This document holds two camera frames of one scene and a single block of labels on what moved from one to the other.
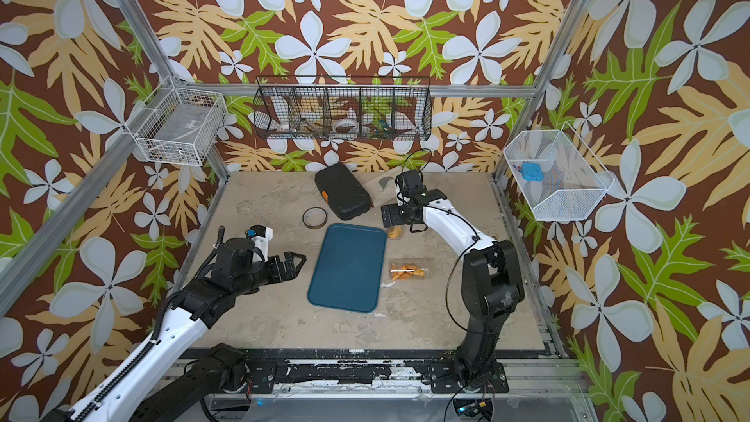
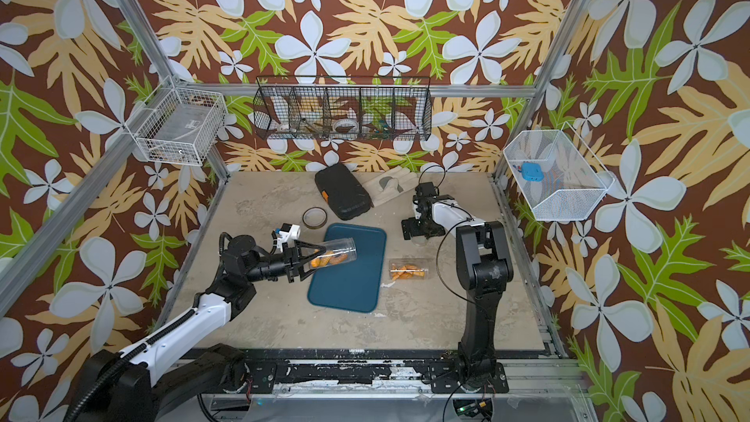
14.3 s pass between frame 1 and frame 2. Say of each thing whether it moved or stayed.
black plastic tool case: stayed
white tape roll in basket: stayed
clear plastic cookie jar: moved
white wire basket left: stayed
